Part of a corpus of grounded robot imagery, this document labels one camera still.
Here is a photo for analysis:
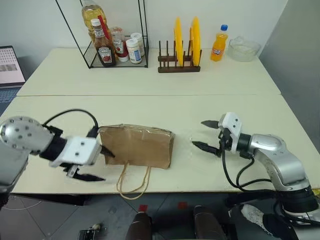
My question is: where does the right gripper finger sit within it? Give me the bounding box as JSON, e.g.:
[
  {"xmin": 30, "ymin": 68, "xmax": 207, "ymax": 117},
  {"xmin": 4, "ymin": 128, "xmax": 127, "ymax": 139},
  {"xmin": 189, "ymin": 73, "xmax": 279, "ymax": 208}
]
[
  {"xmin": 200, "ymin": 120, "xmax": 221, "ymax": 130},
  {"xmin": 191, "ymin": 141, "xmax": 222, "ymax": 157}
]

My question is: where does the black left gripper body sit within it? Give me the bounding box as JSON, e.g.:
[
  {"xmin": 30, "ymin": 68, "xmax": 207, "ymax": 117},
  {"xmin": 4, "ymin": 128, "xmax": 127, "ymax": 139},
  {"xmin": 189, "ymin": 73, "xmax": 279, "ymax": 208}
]
[{"xmin": 61, "ymin": 162, "xmax": 82, "ymax": 179}]

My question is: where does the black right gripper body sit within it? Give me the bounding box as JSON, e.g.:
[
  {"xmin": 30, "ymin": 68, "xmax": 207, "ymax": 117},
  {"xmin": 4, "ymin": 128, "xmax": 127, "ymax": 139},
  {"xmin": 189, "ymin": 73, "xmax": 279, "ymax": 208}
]
[{"xmin": 218, "ymin": 127, "xmax": 233, "ymax": 151}]

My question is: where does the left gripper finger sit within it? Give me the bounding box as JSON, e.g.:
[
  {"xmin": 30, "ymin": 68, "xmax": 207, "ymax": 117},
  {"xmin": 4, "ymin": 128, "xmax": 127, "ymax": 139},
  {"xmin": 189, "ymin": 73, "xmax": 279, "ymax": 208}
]
[
  {"xmin": 73, "ymin": 172, "xmax": 107, "ymax": 182},
  {"xmin": 99, "ymin": 144, "xmax": 116, "ymax": 159}
]

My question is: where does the brown paper bag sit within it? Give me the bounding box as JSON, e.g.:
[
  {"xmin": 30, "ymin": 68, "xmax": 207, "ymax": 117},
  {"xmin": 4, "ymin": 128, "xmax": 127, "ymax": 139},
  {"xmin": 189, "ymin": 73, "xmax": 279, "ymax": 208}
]
[{"xmin": 99, "ymin": 123, "xmax": 176, "ymax": 200}]

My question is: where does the small black floor device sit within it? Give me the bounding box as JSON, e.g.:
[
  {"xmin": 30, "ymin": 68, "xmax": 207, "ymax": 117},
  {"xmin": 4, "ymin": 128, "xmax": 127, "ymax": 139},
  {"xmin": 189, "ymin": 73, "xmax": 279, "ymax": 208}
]
[{"xmin": 77, "ymin": 222, "xmax": 104, "ymax": 240}]

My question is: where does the dark wooden plate rack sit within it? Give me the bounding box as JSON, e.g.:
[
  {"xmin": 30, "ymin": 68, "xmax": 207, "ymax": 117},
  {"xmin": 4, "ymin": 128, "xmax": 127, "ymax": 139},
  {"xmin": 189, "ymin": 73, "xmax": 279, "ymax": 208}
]
[{"xmin": 157, "ymin": 39, "xmax": 202, "ymax": 74}]

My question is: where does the dark rounded shape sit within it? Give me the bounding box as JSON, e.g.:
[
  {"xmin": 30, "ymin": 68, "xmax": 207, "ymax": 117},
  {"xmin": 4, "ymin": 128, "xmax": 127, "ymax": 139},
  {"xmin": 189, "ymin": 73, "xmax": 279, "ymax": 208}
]
[
  {"xmin": 124, "ymin": 211, "xmax": 154, "ymax": 240},
  {"xmin": 192, "ymin": 205, "xmax": 227, "ymax": 240}
]

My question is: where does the orange soda bottle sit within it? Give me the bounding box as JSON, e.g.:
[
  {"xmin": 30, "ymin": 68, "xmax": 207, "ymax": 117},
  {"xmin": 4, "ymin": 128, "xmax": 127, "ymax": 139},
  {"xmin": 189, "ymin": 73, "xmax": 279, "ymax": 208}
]
[{"xmin": 210, "ymin": 23, "xmax": 229, "ymax": 62}]

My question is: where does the clear glass bowl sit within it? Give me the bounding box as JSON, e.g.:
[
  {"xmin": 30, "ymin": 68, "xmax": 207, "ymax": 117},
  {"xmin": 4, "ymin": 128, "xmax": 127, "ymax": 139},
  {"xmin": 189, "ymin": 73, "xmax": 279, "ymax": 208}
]
[{"xmin": 228, "ymin": 35, "xmax": 262, "ymax": 62}]

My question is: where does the white sneaker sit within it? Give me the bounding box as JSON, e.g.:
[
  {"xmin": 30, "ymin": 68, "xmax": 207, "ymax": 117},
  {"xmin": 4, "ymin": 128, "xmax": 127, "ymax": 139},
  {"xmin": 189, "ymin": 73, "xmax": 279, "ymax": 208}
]
[{"xmin": 240, "ymin": 203, "xmax": 266, "ymax": 234}]

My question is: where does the yellow plate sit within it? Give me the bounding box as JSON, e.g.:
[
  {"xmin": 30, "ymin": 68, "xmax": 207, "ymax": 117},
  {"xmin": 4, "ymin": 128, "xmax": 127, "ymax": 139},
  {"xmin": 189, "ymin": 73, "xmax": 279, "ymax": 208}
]
[
  {"xmin": 173, "ymin": 16, "xmax": 185, "ymax": 67},
  {"xmin": 189, "ymin": 15, "xmax": 202, "ymax": 67}
]

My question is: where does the glass ketchup bottle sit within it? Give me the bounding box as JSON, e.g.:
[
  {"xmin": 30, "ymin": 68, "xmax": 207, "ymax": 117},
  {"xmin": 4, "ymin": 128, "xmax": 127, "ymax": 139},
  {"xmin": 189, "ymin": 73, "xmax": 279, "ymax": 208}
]
[{"xmin": 90, "ymin": 18, "xmax": 117, "ymax": 68}]

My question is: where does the white seasoning jar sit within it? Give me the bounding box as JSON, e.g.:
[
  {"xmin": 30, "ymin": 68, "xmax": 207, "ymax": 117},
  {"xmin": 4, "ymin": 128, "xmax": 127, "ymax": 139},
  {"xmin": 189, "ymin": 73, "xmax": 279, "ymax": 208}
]
[
  {"xmin": 130, "ymin": 32, "xmax": 146, "ymax": 57},
  {"xmin": 125, "ymin": 38, "xmax": 144, "ymax": 64}
]

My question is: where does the red squeeze ketchup bottle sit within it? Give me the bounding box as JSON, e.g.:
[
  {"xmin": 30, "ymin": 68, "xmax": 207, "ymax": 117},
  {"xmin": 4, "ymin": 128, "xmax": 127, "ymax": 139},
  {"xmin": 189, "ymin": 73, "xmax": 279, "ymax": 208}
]
[{"xmin": 109, "ymin": 26, "xmax": 130, "ymax": 63}]

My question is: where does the open laptop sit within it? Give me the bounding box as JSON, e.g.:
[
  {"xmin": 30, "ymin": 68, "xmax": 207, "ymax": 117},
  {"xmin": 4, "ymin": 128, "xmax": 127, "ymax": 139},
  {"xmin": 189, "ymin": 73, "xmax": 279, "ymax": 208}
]
[{"xmin": 0, "ymin": 45, "xmax": 27, "ymax": 105}]

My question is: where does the large cooking oil bottle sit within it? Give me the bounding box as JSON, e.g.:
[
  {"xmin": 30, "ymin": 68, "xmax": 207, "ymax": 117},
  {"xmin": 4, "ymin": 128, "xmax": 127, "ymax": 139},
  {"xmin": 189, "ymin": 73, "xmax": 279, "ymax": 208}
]
[{"xmin": 81, "ymin": 0, "xmax": 109, "ymax": 44}]

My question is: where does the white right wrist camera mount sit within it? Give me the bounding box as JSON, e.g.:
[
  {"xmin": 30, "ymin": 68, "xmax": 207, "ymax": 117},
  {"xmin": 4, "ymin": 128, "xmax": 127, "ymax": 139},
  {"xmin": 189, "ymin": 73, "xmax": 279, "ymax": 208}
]
[{"xmin": 218, "ymin": 112, "xmax": 244, "ymax": 154}]

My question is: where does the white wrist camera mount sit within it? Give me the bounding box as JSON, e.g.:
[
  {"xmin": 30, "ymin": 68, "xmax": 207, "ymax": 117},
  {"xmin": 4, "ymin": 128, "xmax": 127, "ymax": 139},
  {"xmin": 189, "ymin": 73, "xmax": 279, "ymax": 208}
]
[
  {"xmin": 48, "ymin": 136, "xmax": 103, "ymax": 168},
  {"xmin": 218, "ymin": 112, "xmax": 244, "ymax": 154}
]

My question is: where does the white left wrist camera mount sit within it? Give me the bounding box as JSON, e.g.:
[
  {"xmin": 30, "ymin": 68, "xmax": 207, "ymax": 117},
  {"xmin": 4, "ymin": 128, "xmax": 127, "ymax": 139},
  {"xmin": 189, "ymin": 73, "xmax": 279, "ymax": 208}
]
[{"xmin": 48, "ymin": 136, "xmax": 103, "ymax": 168}]

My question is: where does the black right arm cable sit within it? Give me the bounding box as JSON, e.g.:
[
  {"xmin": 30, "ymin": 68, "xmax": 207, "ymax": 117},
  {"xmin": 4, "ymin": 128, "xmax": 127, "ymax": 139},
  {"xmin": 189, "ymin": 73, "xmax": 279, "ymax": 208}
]
[{"xmin": 220, "ymin": 147, "xmax": 277, "ymax": 194}]

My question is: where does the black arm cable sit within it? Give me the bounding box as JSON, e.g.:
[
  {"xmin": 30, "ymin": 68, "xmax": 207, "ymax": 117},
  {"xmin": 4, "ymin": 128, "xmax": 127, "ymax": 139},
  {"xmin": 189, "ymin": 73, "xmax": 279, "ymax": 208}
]
[
  {"xmin": 220, "ymin": 147, "xmax": 277, "ymax": 194},
  {"xmin": 42, "ymin": 108, "xmax": 100, "ymax": 139}
]

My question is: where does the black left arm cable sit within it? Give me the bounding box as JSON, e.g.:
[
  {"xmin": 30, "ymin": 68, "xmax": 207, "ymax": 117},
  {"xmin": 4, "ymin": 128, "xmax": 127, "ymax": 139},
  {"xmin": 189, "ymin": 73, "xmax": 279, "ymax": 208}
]
[{"xmin": 42, "ymin": 108, "xmax": 100, "ymax": 139}]

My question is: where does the black wire rack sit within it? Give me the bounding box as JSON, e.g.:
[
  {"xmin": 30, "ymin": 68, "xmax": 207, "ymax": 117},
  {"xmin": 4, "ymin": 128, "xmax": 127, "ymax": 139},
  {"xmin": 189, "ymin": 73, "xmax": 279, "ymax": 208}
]
[{"xmin": 54, "ymin": 0, "xmax": 150, "ymax": 69}]

